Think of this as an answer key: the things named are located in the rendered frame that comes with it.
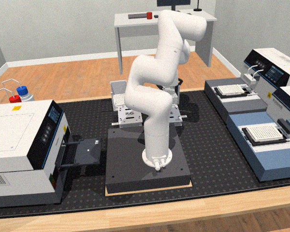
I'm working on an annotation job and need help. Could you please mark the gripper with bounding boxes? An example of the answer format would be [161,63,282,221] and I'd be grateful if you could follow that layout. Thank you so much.
[156,71,183,94]

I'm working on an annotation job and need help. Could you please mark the white plastic bottle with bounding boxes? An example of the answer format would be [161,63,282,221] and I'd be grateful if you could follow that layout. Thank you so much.
[22,94,35,102]

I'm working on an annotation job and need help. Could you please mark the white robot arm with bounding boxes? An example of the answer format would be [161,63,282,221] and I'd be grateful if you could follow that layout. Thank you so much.
[124,10,207,171]

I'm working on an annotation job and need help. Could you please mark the red bottle cap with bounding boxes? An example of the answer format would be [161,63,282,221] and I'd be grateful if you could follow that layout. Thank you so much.
[9,95,21,103]

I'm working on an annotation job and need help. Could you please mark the blue bottle cap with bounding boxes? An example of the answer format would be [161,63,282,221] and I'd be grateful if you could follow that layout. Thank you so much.
[16,86,28,95]

